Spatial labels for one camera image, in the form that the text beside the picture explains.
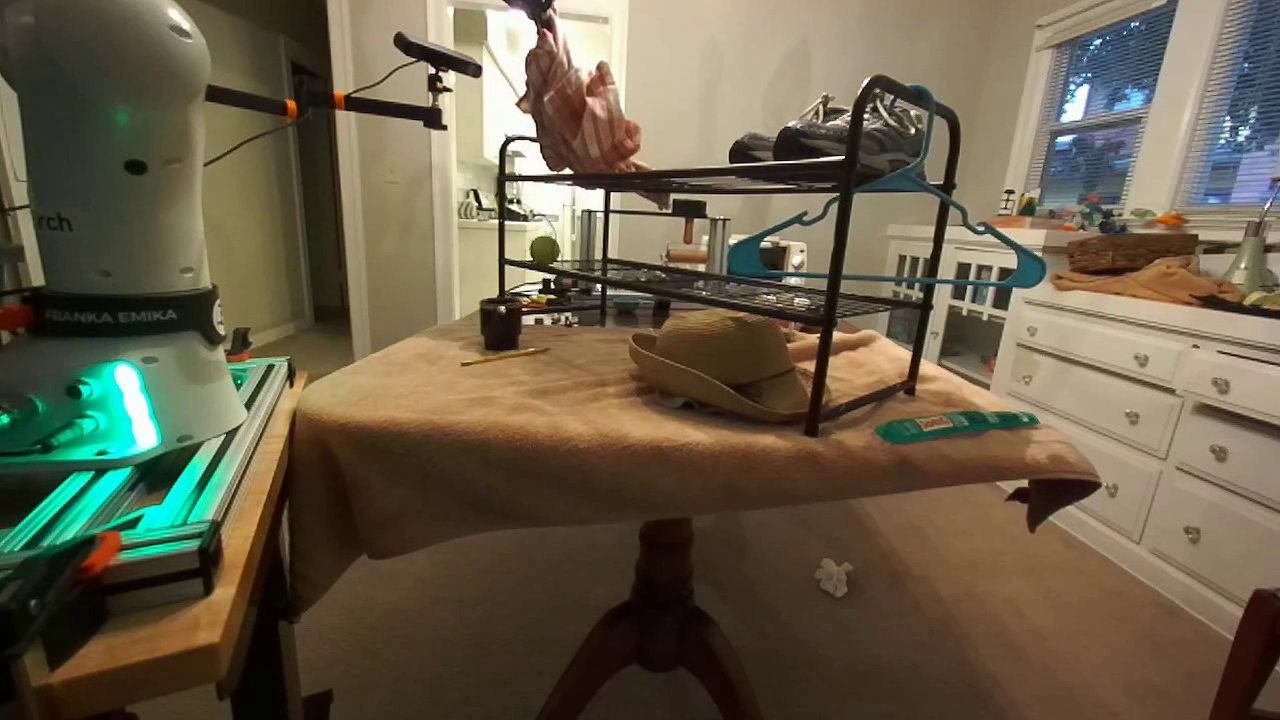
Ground red white plaid blanket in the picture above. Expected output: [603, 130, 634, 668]
[513, 4, 646, 179]

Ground black tripod arm orange joints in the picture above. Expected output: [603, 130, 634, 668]
[196, 76, 451, 135]

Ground black cup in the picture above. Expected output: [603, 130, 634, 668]
[477, 291, 526, 356]

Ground tan brimmed hat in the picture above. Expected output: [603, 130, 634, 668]
[625, 305, 838, 425]

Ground tan tablecloth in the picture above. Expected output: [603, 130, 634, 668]
[283, 306, 1105, 618]

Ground white glass door cabinet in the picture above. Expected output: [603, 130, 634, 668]
[879, 219, 1032, 392]

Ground teal flat plastic piece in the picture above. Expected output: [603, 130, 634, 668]
[870, 407, 1042, 452]

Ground crumpled white paper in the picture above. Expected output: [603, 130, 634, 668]
[811, 550, 860, 605]

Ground brown woven basket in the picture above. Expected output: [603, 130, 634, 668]
[1063, 225, 1204, 279]

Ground brown cloth on dresser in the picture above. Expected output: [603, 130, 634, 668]
[1049, 253, 1240, 306]

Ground wooden workbench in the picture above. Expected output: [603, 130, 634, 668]
[20, 370, 310, 720]

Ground white drawer dresser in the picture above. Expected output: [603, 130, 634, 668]
[987, 285, 1280, 640]

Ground glass lamp base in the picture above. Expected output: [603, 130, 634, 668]
[1223, 207, 1280, 300]

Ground dark wooden chair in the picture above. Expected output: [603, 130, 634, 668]
[1209, 582, 1280, 720]

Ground black external camera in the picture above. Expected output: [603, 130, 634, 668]
[387, 29, 488, 85]

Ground black wire shelf rack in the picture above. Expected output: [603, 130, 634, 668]
[491, 71, 968, 441]

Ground window with white frame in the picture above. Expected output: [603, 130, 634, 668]
[1027, 0, 1185, 219]
[1181, 0, 1280, 219]

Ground wooden table pedestal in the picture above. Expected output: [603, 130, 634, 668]
[532, 515, 767, 720]

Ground aluminium rail robot base frame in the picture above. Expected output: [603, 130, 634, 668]
[0, 350, 297, 597]

